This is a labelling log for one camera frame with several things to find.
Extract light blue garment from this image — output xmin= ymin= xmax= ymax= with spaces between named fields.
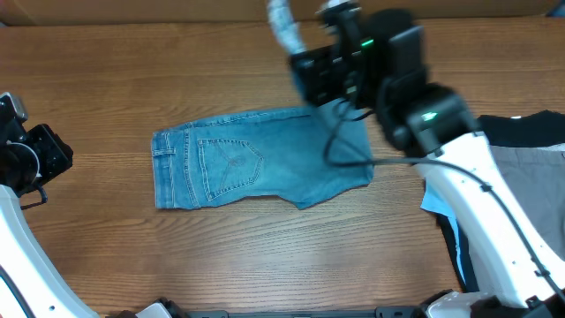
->
xmin=420 ymin=181 xmax=466 ymax=284

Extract black garment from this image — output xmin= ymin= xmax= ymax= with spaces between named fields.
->
xmin=436 ymin=110 xmax=564 ymax=292

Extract grey garment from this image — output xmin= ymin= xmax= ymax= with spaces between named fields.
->
xmin=490 ymin=146 xmax=564 ymax=260

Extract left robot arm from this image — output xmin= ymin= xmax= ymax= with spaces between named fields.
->
xmin=1 ymin=92 xmax=99 ymax=317

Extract cardboard panel behind table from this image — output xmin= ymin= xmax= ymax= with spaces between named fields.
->
xmin=1 ymin=0 xmax=558 ymax=26

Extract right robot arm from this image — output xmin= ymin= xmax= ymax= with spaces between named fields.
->
xmin=269 ymin=1 xmax=564 ymax=317

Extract light blue denim jeans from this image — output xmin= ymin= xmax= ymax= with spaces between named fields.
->
xmin=151 ymin=97 xmax=374 ymax=209

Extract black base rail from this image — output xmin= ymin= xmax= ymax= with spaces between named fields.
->
xmin=132 ymin=298 xmax=425 ymax=318

